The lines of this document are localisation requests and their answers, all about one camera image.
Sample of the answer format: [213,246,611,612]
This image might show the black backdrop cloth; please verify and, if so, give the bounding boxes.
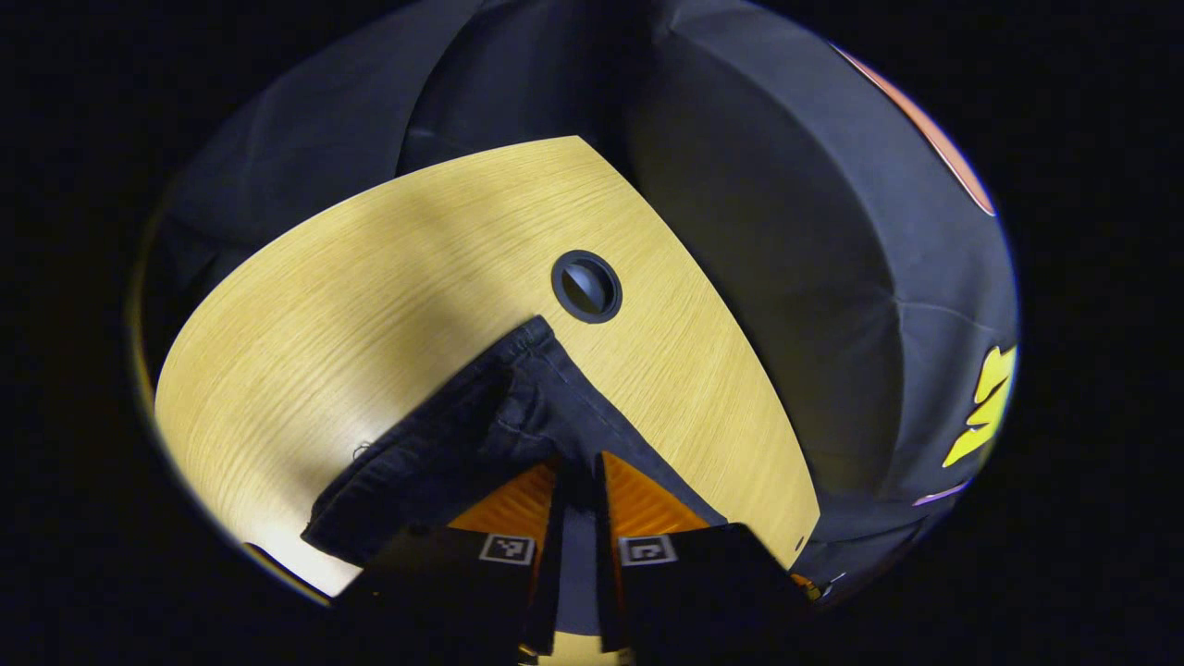
[139,0,1018,602]

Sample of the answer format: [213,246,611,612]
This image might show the black jeans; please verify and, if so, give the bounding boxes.
[301,314,732,639]

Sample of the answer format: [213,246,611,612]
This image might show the black table cable grommet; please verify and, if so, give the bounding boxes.
[551,250,623,325]

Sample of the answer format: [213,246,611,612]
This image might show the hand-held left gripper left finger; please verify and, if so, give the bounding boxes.
[335,460,568,662]

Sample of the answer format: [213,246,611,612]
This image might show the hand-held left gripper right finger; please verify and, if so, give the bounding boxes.
[594,450,815,662]

